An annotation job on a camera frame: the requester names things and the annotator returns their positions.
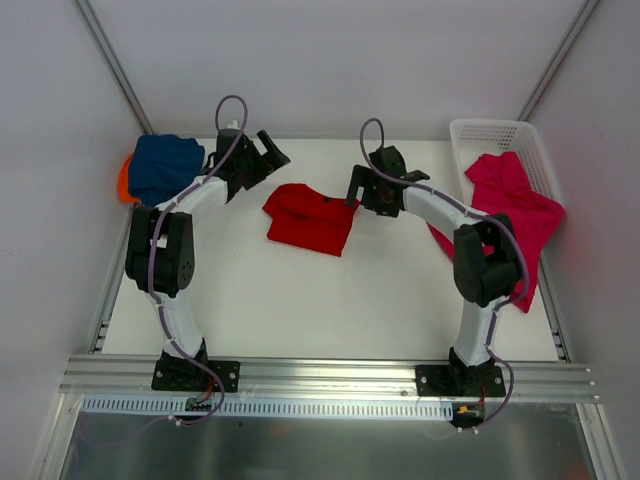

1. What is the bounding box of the orange t shirt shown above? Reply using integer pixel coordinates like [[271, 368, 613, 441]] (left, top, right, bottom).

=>
[[117, 154, 142, 205]]

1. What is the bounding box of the red t shirt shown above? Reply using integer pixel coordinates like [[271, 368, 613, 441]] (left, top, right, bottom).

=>
[[263, 183, 360, 257]]

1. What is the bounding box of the right aluminium corner post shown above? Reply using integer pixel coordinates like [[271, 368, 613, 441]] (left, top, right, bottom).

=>
[[516, 0, 603, 122]]

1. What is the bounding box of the pink t shirt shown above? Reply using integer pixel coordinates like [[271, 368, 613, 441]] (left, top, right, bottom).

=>
[[427, 151, 566, 315]]

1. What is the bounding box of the white slotted cable duct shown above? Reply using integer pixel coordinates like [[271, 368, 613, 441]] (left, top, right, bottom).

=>
[[80, 394, 454, 421]]

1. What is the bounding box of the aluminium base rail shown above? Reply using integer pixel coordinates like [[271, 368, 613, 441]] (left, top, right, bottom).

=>
[[59, 354, 602, 404]]

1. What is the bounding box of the white perforated plastic basket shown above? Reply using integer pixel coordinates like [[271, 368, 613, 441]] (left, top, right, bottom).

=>
[[449, 119, 563, 204]]

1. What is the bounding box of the blue t shirt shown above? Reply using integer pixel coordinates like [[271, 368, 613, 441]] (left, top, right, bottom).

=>
[[129, 134, 205, 206]]

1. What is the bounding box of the left aluminium corner post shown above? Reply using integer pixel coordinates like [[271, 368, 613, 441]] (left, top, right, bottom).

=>
[[71, 0, 154, 134]]

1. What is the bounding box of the aluminium corner post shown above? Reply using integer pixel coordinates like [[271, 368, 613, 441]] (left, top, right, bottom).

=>
[[71, 0, 154, 134], [516, 0, 603, 122]]

